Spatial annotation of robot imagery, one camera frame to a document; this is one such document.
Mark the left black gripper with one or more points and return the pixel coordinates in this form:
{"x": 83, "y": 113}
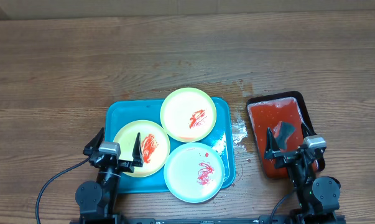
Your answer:
{"x": 128, "y": 167}

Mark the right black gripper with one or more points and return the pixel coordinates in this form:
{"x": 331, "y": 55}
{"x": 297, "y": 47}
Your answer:
{"x": 272, "y": 152}

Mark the pink and black sponge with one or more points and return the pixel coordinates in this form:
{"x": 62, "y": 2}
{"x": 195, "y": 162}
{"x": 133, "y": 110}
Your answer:
{"x": 282, "y": 131}

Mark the yellow plate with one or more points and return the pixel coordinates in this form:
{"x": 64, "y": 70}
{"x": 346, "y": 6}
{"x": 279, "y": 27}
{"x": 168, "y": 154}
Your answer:
{"x": 155, "y": 146}

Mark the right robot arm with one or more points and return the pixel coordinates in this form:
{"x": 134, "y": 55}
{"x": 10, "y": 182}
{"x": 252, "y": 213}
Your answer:
{"x": 318, "y": 196}

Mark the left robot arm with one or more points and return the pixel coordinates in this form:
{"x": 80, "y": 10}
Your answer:
{"x": 96, "y": 199}

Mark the black tray with red liquid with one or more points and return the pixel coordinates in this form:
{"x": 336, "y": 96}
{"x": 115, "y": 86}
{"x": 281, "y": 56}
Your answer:
{"x": 265, "y": 112}

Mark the teal plastic tray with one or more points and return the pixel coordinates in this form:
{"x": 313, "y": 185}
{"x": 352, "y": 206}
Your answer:
{"x": 220, "y": 139}

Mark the yellow-green plate top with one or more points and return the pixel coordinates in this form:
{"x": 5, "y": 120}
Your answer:
{"x": 188, "y": 114}

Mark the light blue plate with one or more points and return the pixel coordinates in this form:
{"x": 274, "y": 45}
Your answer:
{"x": 194, "y": 172}

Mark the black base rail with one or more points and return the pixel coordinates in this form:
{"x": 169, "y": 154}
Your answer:
{"x": 263, "y": 219}

